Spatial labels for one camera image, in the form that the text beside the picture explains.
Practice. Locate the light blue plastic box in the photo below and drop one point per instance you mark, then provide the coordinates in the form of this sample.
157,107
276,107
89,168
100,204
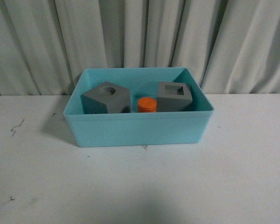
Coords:
134,128

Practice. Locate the gray cube with round recess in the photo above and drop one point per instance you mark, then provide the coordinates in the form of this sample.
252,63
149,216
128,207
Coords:
106,98

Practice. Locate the white pleated curtain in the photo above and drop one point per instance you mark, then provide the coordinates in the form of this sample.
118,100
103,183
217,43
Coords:
229,46

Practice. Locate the gray cube with square recess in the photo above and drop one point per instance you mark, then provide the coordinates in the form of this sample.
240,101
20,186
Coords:
173,97

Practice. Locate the orange cylinder with white numbers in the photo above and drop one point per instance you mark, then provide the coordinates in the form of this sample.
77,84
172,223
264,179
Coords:
147,104

